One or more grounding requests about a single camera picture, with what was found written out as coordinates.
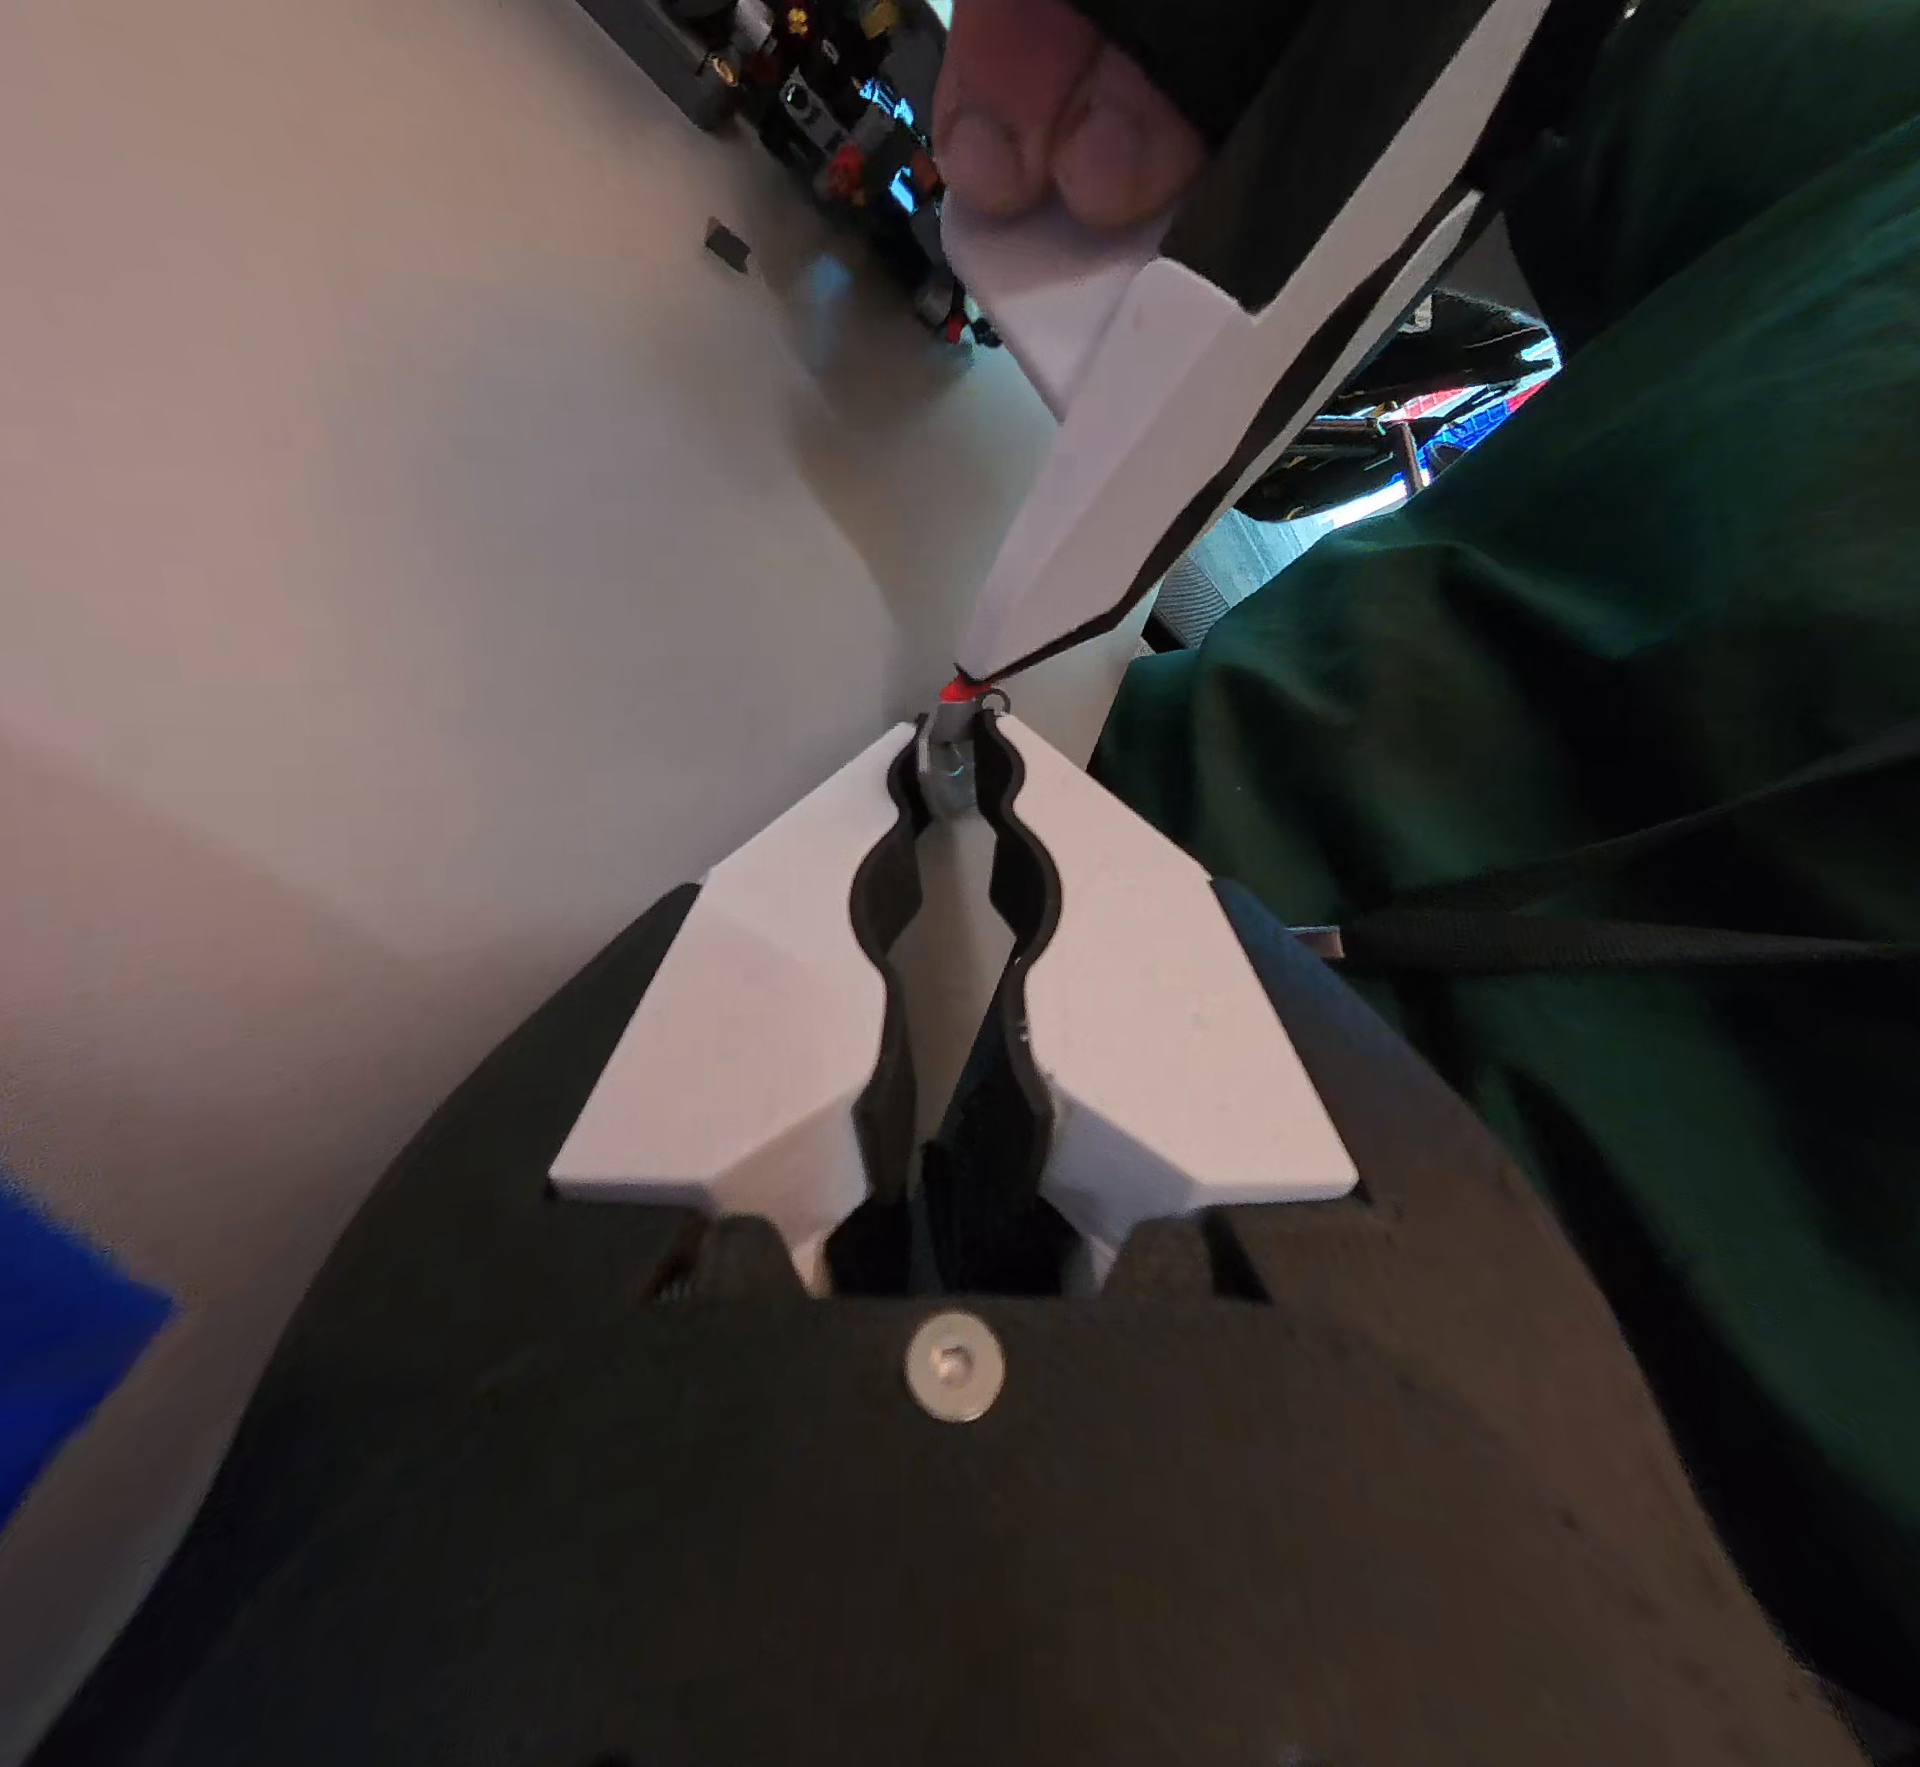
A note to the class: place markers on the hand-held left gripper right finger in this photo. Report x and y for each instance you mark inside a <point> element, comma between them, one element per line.
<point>1170,1031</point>

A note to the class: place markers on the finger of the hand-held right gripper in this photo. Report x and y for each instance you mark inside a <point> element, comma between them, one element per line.
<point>1351,342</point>
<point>1140,416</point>

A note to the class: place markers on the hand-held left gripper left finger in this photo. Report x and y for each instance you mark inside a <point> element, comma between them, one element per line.
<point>721,1031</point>

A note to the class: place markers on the red lego pin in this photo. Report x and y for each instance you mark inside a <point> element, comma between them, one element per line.
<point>963,684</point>

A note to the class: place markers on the grey lego wing piece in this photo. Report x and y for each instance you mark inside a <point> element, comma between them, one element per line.
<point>949,766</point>

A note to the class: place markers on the small dark lego piece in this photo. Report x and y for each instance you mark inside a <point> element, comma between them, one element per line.
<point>727,242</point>

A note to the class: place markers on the person's right hand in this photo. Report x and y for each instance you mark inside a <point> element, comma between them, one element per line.
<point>1034,116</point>

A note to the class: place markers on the blue plastic parts bin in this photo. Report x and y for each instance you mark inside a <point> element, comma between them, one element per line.
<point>61,1331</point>

